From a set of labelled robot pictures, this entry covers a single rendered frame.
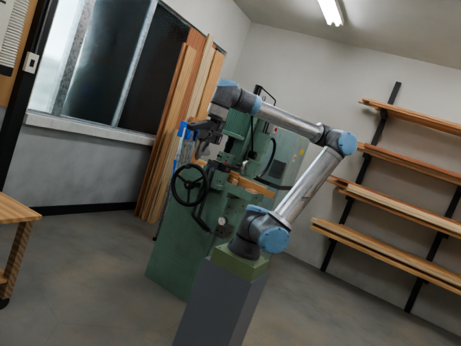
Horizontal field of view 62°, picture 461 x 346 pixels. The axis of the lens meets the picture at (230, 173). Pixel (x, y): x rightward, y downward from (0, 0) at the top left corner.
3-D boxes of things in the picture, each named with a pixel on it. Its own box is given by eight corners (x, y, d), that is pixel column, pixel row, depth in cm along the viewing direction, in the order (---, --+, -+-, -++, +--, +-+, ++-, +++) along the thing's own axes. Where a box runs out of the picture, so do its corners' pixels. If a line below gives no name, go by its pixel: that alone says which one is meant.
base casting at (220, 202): (173, 187, 278) (178, 175, 277) (212, 188, 329) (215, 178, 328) (224, 211, 259) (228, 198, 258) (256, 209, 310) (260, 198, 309)
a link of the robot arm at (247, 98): (256, 96, 181) (233, 86, 176) (266, 97, 171) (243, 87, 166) (248, 114, 182) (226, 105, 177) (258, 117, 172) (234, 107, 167)
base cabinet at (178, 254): (143, 274, 286) (173, 187, 278) (185, 262, 337) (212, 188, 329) (189, 305, 266) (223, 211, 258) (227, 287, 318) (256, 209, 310)
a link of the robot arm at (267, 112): (333, 129, 216) (228, 84, 188) (346, 132, 204) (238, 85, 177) (324, 148, 217) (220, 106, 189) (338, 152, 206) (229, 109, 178)
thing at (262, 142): (252, 150, 289) (258, 131, 287) (256, 151, 297) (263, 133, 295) (261, 154, 285) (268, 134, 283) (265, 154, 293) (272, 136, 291)
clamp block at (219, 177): (199, 176, 258) (203, 164, 257) (208, 178, 270) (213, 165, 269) (217, 185, 251) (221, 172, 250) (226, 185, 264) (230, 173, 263)
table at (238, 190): (171, 169, 268) (174, 160, 267) (194, 171, 295) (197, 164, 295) (244, 202, 242) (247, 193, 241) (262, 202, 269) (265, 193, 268)
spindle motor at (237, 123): (216, 131, 274) (230, 90, 270) (227, 134, 289) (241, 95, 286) (237, 139, 266) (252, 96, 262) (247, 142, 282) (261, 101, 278)
